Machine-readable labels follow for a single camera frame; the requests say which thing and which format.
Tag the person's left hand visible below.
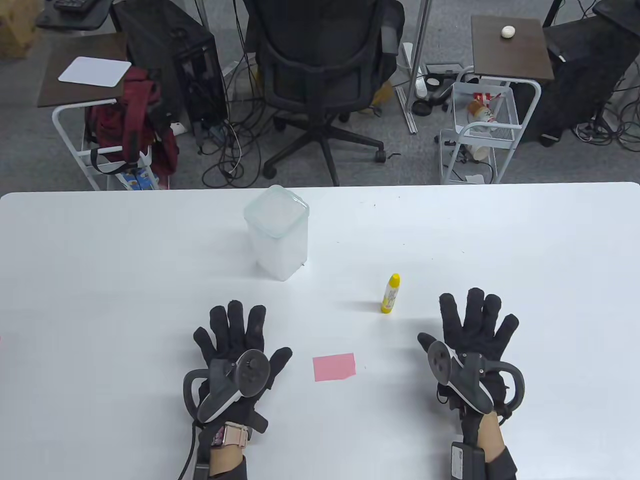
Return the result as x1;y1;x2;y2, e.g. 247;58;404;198
192;300;294;436

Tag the person's right hand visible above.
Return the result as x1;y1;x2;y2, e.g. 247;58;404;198
417;287;521;431

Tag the clear plastic container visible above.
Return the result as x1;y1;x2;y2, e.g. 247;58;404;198
243;185;310;282

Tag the pink card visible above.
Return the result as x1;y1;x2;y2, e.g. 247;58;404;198
313;353;357;382

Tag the person's left forearm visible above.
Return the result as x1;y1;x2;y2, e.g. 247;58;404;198
196;440;249;480

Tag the black and white controller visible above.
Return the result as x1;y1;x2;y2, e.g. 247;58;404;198
427;340;526;416
183;349;272;426

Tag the pink wristwatch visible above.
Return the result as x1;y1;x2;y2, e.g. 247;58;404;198
212;422;251;448

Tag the blue snack box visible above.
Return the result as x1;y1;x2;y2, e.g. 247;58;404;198
117;167;160;191

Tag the orange and white paper cup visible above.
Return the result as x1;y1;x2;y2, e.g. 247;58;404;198
467;99;498;126

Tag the dark red backpack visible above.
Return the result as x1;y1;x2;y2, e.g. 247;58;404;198
84;67;180;177

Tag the brown top side table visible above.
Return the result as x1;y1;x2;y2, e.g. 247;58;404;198
471;15;556;184
37;34;161;192

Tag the large black case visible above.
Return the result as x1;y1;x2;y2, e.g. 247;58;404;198
510;0;640;147

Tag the black office chair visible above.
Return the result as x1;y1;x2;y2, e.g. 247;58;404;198
245;0;406;187

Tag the black computer tower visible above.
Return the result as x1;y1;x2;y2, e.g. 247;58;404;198
110;0;230;136

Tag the white rectangular pad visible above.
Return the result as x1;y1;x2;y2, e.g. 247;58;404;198
58;56;132;88

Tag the brown cardboard box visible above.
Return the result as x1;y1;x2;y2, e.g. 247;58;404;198
0;10;41;60

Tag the black glove cable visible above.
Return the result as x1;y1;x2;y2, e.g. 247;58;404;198
177;420;199;480

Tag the tangle of black cables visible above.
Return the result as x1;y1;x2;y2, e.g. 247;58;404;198
200;50;263;190
572;75;640;151

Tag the white wire basket cart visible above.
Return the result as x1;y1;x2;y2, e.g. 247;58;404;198
440;80;521;185

